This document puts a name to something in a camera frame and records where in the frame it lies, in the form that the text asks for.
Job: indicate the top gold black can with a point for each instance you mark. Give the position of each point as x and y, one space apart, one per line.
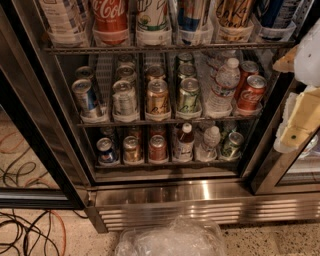
233 17

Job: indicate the top red Coca-Cola bottle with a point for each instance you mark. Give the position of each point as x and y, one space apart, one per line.
111 20

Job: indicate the rear red Coca-Cola can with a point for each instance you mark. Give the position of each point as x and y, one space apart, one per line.
247 68

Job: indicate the blue silver can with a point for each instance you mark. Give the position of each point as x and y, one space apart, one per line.
192 19
86 72
86 98

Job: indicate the clear plastic bag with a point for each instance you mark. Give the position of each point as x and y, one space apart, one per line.
181 237

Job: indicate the bottom red can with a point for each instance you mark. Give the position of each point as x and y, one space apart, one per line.
157 148

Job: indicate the front blue silver can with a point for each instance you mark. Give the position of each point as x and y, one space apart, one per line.
86 98

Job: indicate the top green white bottle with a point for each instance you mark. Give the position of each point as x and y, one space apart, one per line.
152 25

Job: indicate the left glass fridge door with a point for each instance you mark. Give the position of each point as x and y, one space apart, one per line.
34 94

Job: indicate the top white label bottle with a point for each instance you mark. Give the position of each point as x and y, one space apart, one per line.
67 20

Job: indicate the front silver white can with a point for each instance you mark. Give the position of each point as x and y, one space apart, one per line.
124 101

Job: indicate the rear blue silver can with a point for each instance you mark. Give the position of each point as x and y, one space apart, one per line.
86 72

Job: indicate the front gold soda can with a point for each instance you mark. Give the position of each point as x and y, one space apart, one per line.
157 97

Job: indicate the front red Coca-Cola can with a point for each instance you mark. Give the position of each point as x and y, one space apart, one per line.
252 93

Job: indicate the bottom brown juice bottle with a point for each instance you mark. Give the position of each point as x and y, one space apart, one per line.
183 142

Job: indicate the stainless steel fridge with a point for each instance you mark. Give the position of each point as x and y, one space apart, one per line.
258 185

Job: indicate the front green soda can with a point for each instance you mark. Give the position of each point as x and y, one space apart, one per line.
188 97

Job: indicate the bottom gold can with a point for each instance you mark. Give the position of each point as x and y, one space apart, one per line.
132 149

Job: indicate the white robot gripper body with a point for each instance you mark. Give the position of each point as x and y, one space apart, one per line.
308 61

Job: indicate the red coca-cola can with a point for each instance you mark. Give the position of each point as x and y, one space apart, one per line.
252 93
247 68

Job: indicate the top blue silver can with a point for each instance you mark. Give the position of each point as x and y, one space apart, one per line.
192 19

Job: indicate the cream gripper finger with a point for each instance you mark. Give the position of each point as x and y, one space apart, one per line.
286 63
301 117

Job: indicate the bottom clear water bottle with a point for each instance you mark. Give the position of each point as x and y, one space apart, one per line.
206 151

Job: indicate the top blue bottle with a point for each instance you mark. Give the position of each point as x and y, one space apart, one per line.
275 18

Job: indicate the silver white can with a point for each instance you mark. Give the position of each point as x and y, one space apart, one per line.
124 101
126 73

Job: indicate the bottom blue Pepsi can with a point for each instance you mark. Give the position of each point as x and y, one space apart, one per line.
107 153

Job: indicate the bottom green can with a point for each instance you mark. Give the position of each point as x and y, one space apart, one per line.
232 145

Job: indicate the clear water bottle shelf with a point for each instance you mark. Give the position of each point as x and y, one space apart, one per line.
219 102

